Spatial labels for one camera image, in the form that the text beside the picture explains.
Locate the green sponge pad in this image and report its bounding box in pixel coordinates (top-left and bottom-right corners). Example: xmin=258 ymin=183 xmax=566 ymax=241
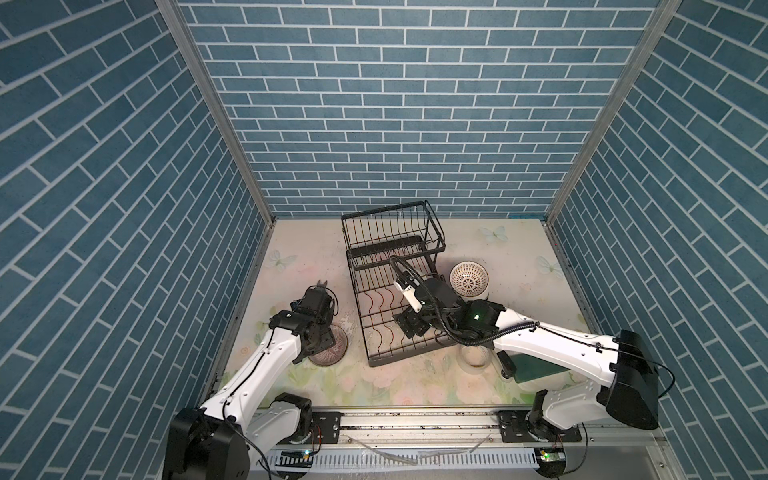
xmin=511 ymin=354 xmax=568 ymax=384

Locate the left controller board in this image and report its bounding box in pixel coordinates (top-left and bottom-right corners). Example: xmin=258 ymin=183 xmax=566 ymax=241
xmin=273 ymin=450 xmax=316 ymax=475

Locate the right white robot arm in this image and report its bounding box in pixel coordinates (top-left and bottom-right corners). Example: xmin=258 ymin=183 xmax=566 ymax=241
xmin=394 ymin=272 xmax=661 ymax=440

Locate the controller board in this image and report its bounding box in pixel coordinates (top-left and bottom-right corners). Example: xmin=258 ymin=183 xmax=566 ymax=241
xmin=273 ymin=450 xmax=316 ymax=475
xmin=533 ymin=448 xmax=567 ymax=479

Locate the right controller board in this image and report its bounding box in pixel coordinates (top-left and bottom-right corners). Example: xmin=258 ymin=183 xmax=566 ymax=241
xmin=533 ymin=448 xmax=567 ymax=479

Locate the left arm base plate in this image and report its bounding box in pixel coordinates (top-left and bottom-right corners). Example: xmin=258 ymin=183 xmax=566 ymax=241
xmin=298 ymin=411 xmax=342 ymax=445

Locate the white cable tie strip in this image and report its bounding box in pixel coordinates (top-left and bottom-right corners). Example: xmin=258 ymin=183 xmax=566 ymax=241
xmin=347 ymin=435 xmax=491 ymax=466

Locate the black wire dish rack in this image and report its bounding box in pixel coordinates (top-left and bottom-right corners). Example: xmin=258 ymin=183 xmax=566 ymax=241
xmin=341 ymin=200 xmax=455 ymax=367

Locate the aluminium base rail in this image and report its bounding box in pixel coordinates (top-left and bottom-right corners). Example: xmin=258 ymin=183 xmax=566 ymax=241
xmin=272 ymin=407 xmax=663 ymax=449

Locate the brown striped ceramic bowl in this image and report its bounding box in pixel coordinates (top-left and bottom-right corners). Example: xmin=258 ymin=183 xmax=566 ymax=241
xmin=309 ymin=325 xmax=348 ymax=367

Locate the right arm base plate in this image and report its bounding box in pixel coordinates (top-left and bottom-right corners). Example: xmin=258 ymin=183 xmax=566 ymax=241
xmin=496 ymin=410 xmax=582 ymax=443

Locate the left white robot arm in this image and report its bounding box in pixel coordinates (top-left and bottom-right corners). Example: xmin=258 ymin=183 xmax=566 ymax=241
xmin=161 ymin=285 xmax=339 ymax=479

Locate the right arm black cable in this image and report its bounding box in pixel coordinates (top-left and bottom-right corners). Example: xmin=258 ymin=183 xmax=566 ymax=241
xmin=388 ymin=255 xmax=677 ymax=400

